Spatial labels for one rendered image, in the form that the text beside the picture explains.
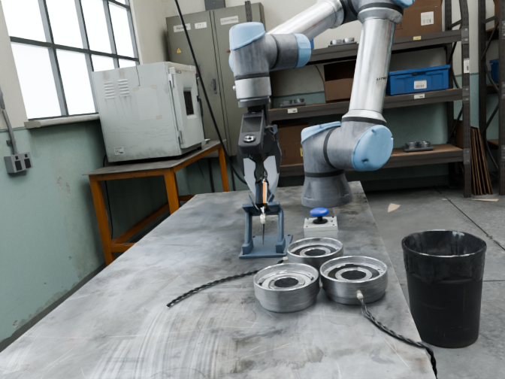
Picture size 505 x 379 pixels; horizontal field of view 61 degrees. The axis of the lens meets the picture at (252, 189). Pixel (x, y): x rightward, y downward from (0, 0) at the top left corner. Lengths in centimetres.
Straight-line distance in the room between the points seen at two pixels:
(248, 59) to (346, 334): 56
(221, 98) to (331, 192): 347
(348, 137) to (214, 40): 360
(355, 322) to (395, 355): 9
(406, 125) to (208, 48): 220
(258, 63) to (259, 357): 58
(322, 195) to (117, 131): 210
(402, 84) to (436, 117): 73
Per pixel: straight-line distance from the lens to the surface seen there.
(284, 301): 66
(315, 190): 123
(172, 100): 293
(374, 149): 112
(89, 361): 67
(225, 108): 459
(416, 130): 481
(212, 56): 462
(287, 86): 473
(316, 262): 77
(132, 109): 304
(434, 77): 432
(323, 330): 63
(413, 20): 429
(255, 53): 91
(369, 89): 116
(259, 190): 93
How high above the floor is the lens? 112
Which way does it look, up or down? 12 degrees down
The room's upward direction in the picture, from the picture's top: 7 degrees counter-clockwise
